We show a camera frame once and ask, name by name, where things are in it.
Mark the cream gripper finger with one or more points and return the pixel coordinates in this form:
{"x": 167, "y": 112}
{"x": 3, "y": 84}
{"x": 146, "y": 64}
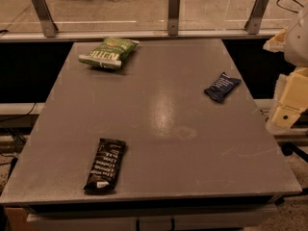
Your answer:
{"x": 294, "y": 99}
{"x": 276, "y": 43}

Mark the black rxbar chocolate bar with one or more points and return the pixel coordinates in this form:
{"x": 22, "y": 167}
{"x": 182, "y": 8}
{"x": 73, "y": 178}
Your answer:
{"x": 106, "y": 166}

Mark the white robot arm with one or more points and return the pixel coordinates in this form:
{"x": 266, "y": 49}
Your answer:
{"x": 296, "y": 51}

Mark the green jalapeno chip bag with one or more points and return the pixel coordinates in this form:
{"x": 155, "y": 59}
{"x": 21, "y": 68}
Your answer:
{"x": 110, "y": 54}

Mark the dark blue snack packet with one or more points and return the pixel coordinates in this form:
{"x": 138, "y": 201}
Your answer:
{"x": 223, "y": 85}

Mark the right metal bracket post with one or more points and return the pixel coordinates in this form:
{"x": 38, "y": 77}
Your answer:
{"x": 253, "y": 24}

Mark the metal bracket post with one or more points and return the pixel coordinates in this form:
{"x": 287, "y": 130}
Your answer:
{"x": 48, "y": 26}
{"x": 253, "y": 24}
{"x": 173, "y": 17}

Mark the middle metal bracket post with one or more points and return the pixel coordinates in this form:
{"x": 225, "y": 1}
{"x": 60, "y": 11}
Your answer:
{"x": 173, "y": 17}

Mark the metal rail behind table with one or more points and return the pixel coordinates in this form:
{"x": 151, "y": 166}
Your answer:
{"x": 138, "y": 35}

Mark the left metal bracket post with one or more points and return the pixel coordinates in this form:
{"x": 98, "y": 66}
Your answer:
{"x": 48, "y": 26}

